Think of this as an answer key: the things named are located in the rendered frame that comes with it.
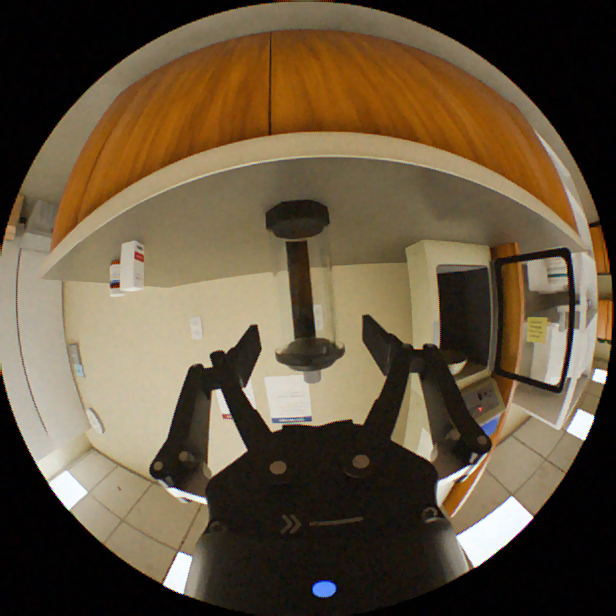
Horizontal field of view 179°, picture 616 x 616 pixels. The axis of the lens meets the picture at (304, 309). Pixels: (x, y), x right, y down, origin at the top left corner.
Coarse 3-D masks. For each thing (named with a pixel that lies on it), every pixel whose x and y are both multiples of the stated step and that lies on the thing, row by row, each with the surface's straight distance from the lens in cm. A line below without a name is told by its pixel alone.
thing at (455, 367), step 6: (444, 354) 85; (450, 354) 84; (456, 354) 83; (462, 354) 81; (450, 360) 84; (456, 360) 83; (462, 360) 80; (450, 366) 69; (456, 366) 71; (462, 366) 74; (456, 372) 73
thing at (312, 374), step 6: (288, 366) 29; (294, 366) 28; (306, 366) 27; (312, 366) 27; (318, 366) 28; (324, 366) 28; (306, 372) 31; (312, 372) 31; (318, 372) 31; (306, 378) 31; (312, 378) 31; (318, 378) 32
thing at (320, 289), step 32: (288, 224) 28; (320, 224) 29; (288, 256) 27; (320, 256) 27; (288, 288) 26; (320, 288) 26; (288, 320) 26; (320, 320) 26; (288, 352) 28; (320, 352) 27
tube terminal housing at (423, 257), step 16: (432, 240) 60; (416, 256) 62; (432, 256) 59; (448, 256) 63; (464, 256) 68; (480, 256) 75; (416, 272) 62; (432, 272) 58; (416, 288) 63; (432, 288) 57; (416, 304) 63; (432, 304) 57; (416, 320) 64; (432, 320) 58; (416, 336) 65; (432, 336) 58; (464, 368) 81; (480, 368) 82; (416, 384) 70; (464, 384) 74; (416, 400) 71; (416, 416) 73; (416, 432) 76; (416, 448) 78; (432, 448) 83
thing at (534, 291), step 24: (528, 264) 73; (552, 264) 71; (504, 288) 76; (528, 288) 73; (552, 288) 71; (504, 312) 77; (528, 312) 74; (552, 312) 71; (504, 336) 78; (528, 336) 75; (552, 336) 72; (504, 360) 80; (528, 360) 76; (552, 360) 74
